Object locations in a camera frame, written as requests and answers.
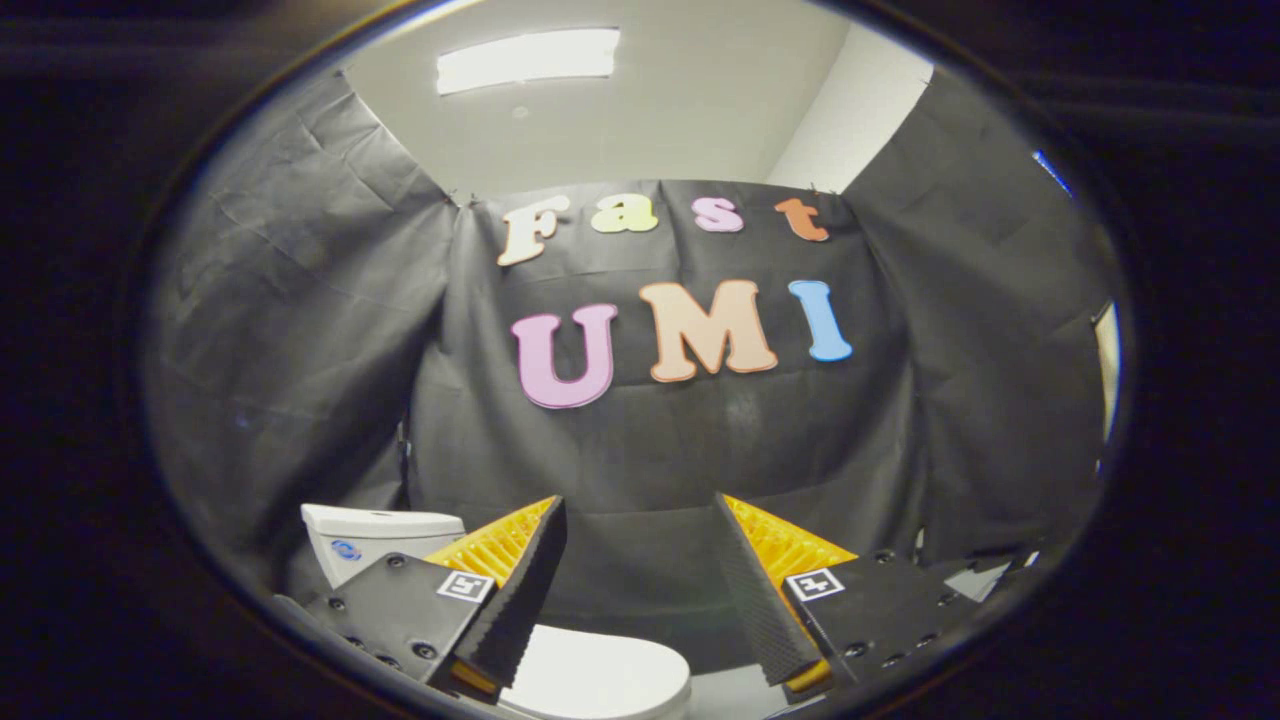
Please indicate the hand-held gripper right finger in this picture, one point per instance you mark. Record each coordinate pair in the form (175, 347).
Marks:
(760, 610)

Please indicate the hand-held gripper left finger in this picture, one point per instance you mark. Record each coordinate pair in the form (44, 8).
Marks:
(515, 610)

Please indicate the white toilet lid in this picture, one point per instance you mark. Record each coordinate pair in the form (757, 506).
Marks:
(600, 675)

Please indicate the black backdrop cloth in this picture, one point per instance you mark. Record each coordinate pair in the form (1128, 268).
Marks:
(650, 450)

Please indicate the ceiling light panel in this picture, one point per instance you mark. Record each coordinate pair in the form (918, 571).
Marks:
(530, 60)

